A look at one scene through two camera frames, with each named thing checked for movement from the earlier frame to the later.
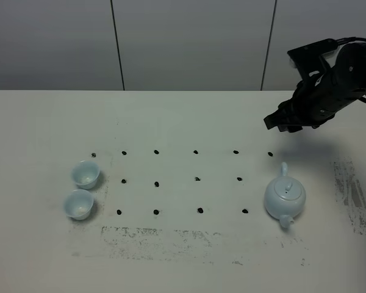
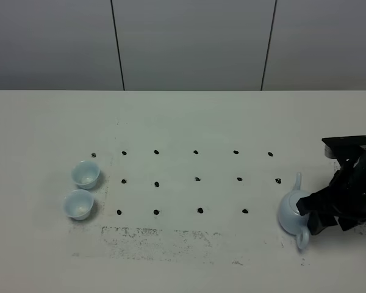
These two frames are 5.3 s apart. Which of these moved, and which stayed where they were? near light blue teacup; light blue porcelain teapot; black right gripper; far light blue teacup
Moved: black right gripper; light blue porcelain teapot
Stayed: near light blue teacup; far light blue teacup
